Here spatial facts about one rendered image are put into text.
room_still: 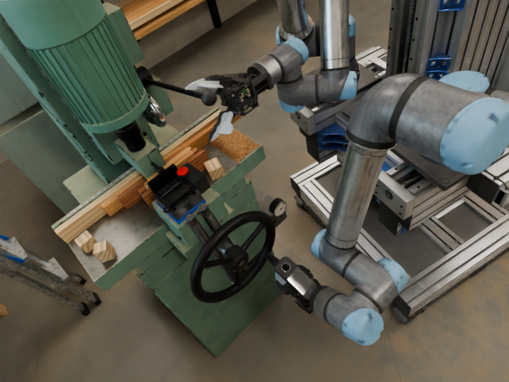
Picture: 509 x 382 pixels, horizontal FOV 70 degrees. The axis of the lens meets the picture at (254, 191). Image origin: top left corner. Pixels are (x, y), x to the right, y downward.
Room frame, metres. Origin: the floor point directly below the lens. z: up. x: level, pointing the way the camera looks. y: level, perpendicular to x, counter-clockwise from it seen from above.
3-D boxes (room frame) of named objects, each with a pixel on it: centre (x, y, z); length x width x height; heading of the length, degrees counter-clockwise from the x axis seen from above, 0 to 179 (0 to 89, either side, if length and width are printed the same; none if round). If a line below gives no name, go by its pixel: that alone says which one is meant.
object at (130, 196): (0.81, 0.26, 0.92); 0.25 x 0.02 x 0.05; 120
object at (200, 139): (0.87, 0.19, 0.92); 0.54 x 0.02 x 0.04; 120
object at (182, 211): (0.66, 0.17, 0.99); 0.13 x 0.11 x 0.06; 120
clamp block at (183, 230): (0.66, 0.18, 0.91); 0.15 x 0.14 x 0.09; 120
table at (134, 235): (0.73, 0.22, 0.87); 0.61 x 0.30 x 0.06; 120
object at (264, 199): (0.83, -0.03, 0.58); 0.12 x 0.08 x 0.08; 30
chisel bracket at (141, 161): (0.84, 0.28, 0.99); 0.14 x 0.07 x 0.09; 30
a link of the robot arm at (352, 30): (1.16, -0.43, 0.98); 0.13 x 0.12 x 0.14; 69
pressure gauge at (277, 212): (0.77, -0.06, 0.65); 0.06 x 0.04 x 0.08; 120
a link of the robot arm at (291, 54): (0.88, -0.19, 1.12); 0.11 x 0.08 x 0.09; 120
